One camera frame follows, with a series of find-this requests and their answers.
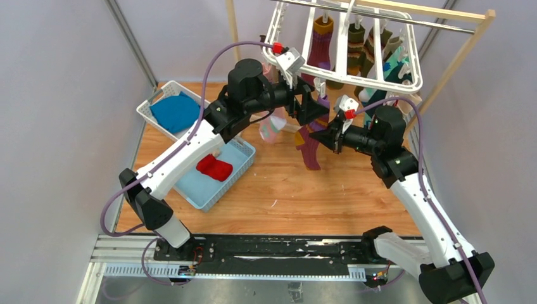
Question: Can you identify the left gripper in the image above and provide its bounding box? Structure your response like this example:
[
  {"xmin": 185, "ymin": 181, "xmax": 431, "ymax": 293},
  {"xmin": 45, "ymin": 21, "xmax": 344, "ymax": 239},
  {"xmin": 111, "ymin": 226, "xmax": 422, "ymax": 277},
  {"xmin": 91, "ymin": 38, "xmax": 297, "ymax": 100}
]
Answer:
[{"xmin": 246, "ymin": 72, "xmax": 331, "ymax": 126}]

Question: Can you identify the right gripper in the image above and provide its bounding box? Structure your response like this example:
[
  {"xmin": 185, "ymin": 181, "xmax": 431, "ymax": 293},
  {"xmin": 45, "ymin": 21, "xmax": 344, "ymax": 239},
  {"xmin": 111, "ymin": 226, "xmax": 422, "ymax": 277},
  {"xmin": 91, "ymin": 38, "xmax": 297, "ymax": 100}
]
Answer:
[{"xmin": 309, "ymin": 115, "xmax": 382, "ymax": 155}]

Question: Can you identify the purple striped sock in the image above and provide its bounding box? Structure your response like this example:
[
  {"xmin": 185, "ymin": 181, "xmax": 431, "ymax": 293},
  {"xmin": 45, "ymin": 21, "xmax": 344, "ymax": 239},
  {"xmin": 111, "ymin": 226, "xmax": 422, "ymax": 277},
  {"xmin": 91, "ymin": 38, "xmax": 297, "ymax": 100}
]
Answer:
[{"xmin": 294, "ymin": 114, "xmax": 329, "ymax": 170}]

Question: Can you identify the pink patterned sock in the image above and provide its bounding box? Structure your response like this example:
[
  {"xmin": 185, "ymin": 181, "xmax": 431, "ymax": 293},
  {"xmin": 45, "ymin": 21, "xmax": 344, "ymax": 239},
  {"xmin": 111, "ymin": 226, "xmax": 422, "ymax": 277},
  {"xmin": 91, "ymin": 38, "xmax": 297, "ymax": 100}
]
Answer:
[{"xmin": 259, "ymin": 63, "xmax": 287, "ymax": 144}]

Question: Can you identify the white clip sock hanger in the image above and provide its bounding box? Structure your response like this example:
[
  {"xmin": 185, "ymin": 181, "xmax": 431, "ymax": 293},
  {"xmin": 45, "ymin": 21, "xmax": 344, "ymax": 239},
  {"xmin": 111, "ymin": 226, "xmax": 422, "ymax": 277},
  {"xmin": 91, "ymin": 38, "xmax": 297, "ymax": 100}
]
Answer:
[{"xmin": 262, "ymin": 0, "xmax": 424, "ymax": 101}]

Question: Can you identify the red and cream sock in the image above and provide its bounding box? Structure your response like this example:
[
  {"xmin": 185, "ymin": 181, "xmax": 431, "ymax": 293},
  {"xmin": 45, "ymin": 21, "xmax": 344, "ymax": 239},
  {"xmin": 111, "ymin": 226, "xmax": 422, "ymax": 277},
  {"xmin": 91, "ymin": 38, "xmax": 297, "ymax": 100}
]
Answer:
[{"xmin": 196, "ymin": 154, "xmax": 233, "ymax": 182}]

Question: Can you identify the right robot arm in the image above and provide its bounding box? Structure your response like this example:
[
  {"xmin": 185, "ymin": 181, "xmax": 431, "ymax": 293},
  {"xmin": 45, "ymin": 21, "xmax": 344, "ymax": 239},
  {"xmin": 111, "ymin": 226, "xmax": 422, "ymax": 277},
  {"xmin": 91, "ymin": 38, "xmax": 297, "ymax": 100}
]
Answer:
[{"xmin": 310, "ymin": 105, "xmax": 495, "ymax": 303}]

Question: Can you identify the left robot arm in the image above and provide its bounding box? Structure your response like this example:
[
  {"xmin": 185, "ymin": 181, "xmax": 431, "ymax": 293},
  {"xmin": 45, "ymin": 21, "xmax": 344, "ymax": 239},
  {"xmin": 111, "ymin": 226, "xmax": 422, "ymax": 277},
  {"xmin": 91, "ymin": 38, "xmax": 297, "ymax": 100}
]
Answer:
[{"xmin": 119, "ymin": 59, "xmax": 329, "ymax": 262}]

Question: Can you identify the maroon striped sock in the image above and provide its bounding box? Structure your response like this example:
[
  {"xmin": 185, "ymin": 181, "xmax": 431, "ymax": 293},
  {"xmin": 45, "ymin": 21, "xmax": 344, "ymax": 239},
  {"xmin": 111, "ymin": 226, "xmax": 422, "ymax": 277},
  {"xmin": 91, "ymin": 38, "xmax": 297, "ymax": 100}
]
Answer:
[{"xmin": 306, "ymin": 16, "xmax": 334, "ymax": 70}]

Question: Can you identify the olive striped sock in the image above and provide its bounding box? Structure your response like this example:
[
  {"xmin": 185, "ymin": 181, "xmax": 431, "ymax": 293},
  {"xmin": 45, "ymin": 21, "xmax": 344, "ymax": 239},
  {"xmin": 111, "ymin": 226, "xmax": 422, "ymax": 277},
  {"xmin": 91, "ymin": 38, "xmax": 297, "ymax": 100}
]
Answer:
[{"xmin": 327, "ymin": 22, "xmax": 393, "ymax": 90}]

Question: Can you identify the teal and white sock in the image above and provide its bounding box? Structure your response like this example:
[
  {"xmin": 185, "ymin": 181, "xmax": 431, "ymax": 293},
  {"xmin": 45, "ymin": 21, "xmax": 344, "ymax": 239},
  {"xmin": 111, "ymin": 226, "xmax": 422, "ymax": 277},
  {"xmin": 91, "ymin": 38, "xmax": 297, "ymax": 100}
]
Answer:
[{"xmin": 358, "ymin": 46, "xmax": 413, "ymax": 129}]

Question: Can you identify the blue cloth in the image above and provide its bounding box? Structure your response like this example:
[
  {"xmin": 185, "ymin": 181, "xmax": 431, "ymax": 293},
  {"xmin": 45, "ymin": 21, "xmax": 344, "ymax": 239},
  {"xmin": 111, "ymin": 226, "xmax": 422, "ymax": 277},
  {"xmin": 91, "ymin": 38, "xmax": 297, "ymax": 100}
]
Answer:
[{"xmin": 150, "ymin": 92, "xmax": 200, "ymax": 134}]

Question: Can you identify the white plastic basket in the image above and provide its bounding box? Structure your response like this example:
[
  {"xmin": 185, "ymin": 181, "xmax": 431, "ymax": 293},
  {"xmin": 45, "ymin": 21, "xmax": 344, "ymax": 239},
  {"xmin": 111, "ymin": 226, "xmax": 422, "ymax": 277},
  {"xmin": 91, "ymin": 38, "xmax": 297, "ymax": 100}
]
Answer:
[{"xmin": 136, "ymin": 81, "xmax": 209, "ymax": 141}]

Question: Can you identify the wooden drying rack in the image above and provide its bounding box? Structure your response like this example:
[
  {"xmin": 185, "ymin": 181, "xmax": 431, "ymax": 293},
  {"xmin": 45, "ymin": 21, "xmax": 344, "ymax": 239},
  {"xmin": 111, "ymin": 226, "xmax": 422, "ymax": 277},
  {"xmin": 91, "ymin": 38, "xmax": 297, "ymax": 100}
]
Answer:
[{"xmin": 224, "ymin": 0, "xmax": 496, "ymax": 139}]

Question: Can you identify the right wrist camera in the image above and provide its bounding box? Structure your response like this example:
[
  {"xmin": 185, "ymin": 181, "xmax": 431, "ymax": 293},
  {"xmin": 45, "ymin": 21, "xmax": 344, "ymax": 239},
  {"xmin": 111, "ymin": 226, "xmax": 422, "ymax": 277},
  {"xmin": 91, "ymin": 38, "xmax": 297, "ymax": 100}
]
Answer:
[{"xmin": 334, "ymin": 94, "xmax": 360, "ymax": 134}]

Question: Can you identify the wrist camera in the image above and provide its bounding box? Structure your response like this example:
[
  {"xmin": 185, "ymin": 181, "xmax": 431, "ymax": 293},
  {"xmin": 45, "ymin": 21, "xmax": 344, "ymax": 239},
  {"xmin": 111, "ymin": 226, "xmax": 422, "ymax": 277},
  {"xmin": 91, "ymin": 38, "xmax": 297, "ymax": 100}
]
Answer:
[
  {"xmin": 334, "ymin": 94, "xmax": 360, "ymax": 134},
  {"xmin": 276, "ymin": 47, "xmax": 306, "ymax": 89}
]

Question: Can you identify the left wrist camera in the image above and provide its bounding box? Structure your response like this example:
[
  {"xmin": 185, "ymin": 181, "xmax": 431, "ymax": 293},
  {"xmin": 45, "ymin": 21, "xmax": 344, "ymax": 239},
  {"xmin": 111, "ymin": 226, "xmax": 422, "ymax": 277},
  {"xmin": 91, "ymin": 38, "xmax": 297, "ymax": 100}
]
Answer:
[{"xmin": 276, "ymin": 47, "xmax": 306, "ymax": 89}]

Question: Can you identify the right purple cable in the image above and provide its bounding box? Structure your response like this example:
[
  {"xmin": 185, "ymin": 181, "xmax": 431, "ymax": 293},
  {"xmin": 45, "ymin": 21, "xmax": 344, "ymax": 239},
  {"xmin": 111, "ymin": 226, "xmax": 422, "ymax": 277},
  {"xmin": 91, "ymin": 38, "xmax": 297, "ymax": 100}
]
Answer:
[{"xmin": 344, "ymin": 96, "xmax": 490, "ymax": 304}]

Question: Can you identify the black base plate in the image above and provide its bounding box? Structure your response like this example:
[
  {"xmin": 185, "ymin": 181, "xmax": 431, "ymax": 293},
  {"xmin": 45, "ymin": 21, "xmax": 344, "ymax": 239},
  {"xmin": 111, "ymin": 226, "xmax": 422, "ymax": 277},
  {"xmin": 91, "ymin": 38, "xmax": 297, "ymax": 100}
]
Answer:
[{"xmin": 153, "ymin": 234, "xmax": 397, "ymax": 285}]

